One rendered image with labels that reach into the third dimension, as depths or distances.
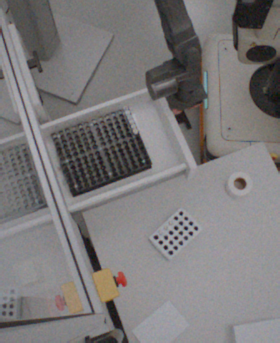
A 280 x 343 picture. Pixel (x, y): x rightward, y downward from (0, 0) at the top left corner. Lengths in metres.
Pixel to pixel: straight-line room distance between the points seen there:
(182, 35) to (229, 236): 0.58
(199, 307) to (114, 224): 0.32
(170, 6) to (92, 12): 1.61
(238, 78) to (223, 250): 0.97
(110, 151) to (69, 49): 1.27
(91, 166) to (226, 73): 1.03
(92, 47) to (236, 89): 0.82
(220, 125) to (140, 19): 0.88
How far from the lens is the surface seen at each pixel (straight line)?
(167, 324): 1.18
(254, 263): 1.24
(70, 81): 2.24
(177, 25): 0.93
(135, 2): 2.54
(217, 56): 2.02
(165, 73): 0.98
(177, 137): 1.11
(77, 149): 1.14
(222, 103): 1.91
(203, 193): 1.25
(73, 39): 2.36
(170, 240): 1.18
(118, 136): 1.14
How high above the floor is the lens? 1.95
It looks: 70 degrees down
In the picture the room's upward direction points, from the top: straight up
